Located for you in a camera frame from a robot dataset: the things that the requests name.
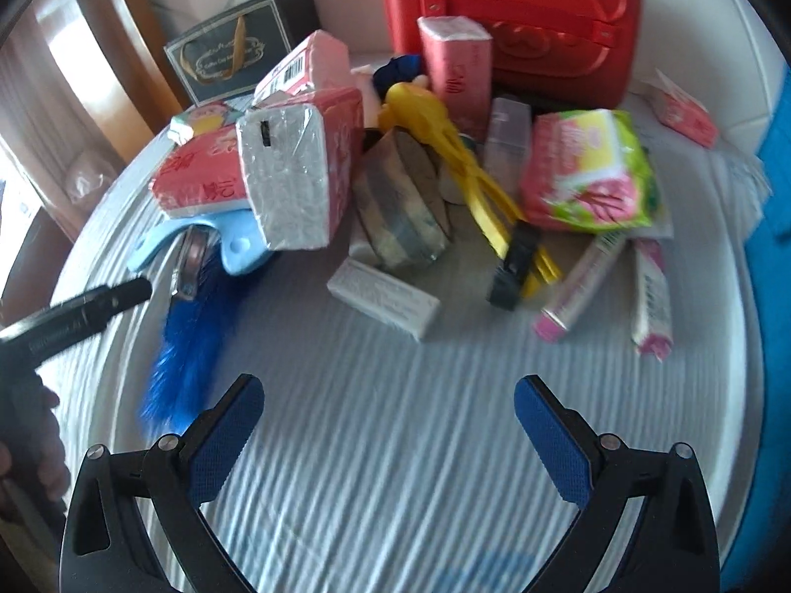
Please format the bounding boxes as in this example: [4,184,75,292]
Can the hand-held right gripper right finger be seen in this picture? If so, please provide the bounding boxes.
[514,374,724,593]

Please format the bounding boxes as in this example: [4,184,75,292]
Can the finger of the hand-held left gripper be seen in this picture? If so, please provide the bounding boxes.
[73,277,153,326]

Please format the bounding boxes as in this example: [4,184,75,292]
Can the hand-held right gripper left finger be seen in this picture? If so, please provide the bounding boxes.
[60,374,266,593]

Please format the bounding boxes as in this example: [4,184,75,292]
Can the person's left hand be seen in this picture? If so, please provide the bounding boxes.
[0,383,71,527]

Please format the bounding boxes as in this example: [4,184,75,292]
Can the blue fluffy tail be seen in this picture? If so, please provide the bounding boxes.
[139,228,231,434]

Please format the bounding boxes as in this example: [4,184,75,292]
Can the pink tissue pack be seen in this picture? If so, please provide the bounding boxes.
[417,15,495,140]
[150,124,249,218]
[236,86,365,253]
[252,30,351,107]

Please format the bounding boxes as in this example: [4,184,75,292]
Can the pink white tube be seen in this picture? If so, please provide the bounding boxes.
[630,239,676,360]

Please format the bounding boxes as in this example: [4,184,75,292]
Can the black clip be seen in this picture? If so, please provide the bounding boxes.
[486,221,543,311]

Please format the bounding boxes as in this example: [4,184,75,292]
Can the small green pink packet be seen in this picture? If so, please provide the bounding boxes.
[169,104,241,144]

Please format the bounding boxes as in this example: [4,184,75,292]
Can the small white box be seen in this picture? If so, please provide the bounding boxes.
[325,257,441,342]

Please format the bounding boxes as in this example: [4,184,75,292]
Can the green pink floral packet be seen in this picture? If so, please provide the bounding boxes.
[518,109,663,234]

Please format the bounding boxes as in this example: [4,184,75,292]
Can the grey tape roll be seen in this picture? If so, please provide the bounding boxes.
[348,128,456,271]

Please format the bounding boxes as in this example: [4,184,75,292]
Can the dark gift box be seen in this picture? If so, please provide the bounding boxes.
[164,0,318,106]

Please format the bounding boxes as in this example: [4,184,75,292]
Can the clear plastic box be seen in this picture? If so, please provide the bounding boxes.
[483,95,534,175]

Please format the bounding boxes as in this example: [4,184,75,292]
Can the yellow plastic toy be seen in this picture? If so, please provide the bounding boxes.
[377,82,562,296]

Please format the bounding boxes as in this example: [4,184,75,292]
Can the small pink box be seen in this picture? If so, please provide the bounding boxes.
[641,70,722,149]

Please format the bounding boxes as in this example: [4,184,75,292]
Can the dark blue cloth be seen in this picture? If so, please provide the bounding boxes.
[371,53,425,91]

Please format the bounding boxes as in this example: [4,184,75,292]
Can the red toy case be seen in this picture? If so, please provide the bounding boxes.
[378,0,645,111]

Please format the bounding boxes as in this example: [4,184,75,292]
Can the light blue plastic handle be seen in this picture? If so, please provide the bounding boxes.
[128,210,268,277]

